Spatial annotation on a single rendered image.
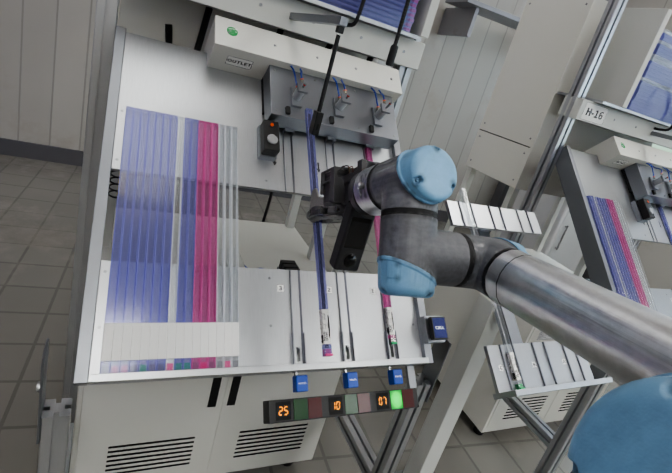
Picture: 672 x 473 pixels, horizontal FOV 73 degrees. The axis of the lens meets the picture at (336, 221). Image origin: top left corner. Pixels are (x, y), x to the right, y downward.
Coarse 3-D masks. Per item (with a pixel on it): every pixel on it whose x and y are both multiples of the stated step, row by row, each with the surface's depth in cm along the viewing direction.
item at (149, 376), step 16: (208, 368) 78; (224, 368) 79; (240, 368) 80; (256, 368) 81; (272, 368) 83; (288, 368) 84; (304, 368) 85; (320, 368) 87; (336, 368) 89; (352, 368) 94; (368, 368) 99; (96, 384) 74
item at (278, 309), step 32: (256, 288) 89; (288, 288) 92; (352, 288) 99; (96, 320) 74; (256, 320) 87; (288, 320) 90; (352, 320) 96; (384, 320) 100; (416, 320) 104; (96, 352) 73; (256, 352) 85; (288, 352) 87; (320, 352) 90; (352, 352) 93; (384, 352) 97; (416, 352) 101
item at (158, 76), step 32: (128, 32) 97; (128, 64) 94; (160, 64) 98; (192, 64) 101; (128, 96) 91; (160, 96) 95; (192, 96) 98; (224, 96) 102; (256, 96) 106; (256, 128) 103; (256, 160) 100; (288, 160) 104; (320, 160) 108; (352, 160) 113; (384, 160) 118; (288, 192) 101
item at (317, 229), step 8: (312, 112) 96; (312, 136) 93; (312, 144) 92; (312, 152) 92; (312, 160) 91; (312, 168) 90; (312, 176) 89; (312, 184) 89; (320, 224) 86; (320, 232) 85; (320, 240) 85; (320, 248) 84; (320, 256) 83; (320, 264) 83; (320, 272) 82; (320, 280) 82; (320, 288) 81; (320, 296) 80; (320, 304) 80; (328, 344) 78; (328, 352) 77
